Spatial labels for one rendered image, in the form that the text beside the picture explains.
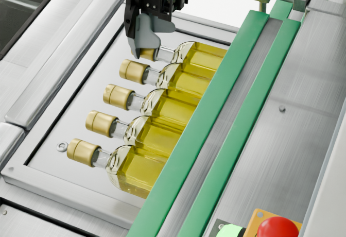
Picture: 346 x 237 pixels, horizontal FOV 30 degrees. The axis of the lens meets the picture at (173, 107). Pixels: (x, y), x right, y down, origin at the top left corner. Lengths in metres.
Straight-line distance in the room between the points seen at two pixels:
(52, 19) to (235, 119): 0.72
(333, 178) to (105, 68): 0.98
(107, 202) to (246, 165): 0.37
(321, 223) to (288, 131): 0.49
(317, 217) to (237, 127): 0.51
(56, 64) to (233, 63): 0.51
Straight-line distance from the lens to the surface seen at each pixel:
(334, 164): 0.34
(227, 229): 0.68
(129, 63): 1.09
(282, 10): 1.13
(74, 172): 1.14
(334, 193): 0.34
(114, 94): 1.05
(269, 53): 0.92
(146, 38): 1.08
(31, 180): 1.15
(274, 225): 0.63
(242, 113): 0.85
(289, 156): 0.79
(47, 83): 1.29
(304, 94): 0.85
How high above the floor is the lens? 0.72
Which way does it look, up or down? 18 degrees up
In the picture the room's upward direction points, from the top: 73 degrees counter-clockwise
